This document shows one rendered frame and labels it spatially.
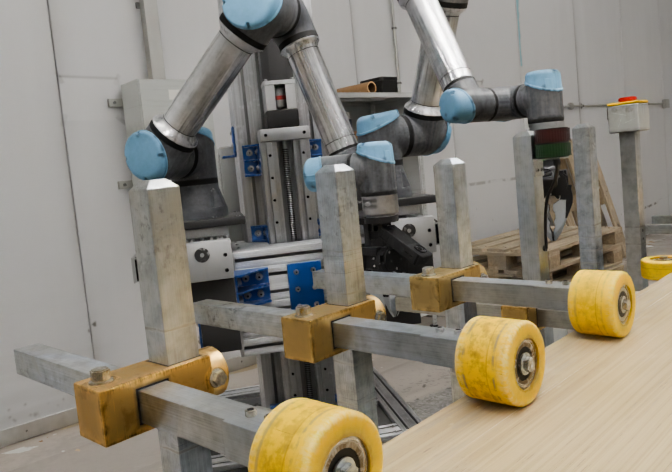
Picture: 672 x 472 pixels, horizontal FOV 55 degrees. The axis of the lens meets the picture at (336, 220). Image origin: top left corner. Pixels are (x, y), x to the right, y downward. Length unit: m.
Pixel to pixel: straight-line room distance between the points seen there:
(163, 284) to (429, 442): 0.28
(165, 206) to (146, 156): 0.91
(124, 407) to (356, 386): 0.31
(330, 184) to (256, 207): 1.09
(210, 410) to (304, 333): 0.24
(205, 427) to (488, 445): 0.23
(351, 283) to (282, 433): 0.38
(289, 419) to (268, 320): 0.41
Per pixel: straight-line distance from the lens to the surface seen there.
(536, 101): 1.46
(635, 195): 1.67
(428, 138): 1.79
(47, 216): 3.41
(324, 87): 1.50
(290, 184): 1.78
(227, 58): 1.46
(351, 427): 0.45
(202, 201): 1.64
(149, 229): 0.62
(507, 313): 1.17
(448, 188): 0.98
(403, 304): 1.34
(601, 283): 0.84
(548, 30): 6.61
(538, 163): 1.20
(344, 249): 0.78
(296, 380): 1.85
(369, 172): 1.32
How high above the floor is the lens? 1.14
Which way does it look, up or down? 5 degrees down
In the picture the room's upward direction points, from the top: 6 degrees counter-clockwise
